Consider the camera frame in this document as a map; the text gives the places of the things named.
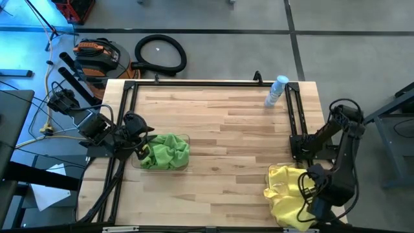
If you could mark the black metal beam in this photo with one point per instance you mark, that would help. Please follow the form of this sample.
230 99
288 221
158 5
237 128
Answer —
39 176

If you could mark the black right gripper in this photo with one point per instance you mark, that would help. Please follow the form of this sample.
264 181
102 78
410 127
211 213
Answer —
320 207

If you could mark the black tripod stand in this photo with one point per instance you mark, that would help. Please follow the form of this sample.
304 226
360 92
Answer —
55 32

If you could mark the black aluminium table frame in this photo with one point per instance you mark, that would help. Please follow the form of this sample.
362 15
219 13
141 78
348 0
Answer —
194 83

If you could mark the orange black shop vacuum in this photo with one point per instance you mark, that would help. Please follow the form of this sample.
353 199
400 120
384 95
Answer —
97 61

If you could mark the silver metal bracket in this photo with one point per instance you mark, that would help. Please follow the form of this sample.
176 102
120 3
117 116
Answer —
300 230
119 229

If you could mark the red black tool case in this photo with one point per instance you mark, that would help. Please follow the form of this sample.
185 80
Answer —
76 9

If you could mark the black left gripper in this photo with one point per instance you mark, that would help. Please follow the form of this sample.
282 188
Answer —
134 126

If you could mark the white paper sheet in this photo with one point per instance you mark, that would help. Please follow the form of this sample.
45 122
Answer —
48 197

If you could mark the blue-grey metal table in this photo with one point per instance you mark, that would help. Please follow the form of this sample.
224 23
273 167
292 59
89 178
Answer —
391 106

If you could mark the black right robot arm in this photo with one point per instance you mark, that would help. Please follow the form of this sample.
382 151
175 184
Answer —
343 181

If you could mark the black desk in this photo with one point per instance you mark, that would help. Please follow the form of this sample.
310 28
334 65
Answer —
13 123

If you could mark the black vacuum wand tube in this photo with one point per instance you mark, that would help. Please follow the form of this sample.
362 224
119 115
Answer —
69 61
77 85

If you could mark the white blue-capped spray bottle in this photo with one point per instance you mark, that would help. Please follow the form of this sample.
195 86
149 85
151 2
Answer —
275 94

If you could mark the black clamp mount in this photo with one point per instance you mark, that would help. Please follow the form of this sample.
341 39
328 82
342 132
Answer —
257 77

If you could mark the clear plastic basket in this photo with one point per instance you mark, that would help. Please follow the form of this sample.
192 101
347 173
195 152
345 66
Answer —
136 164
272 216

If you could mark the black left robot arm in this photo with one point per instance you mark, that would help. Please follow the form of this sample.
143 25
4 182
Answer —
95 127

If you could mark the grey flat bar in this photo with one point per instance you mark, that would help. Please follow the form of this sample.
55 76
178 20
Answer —
16 73

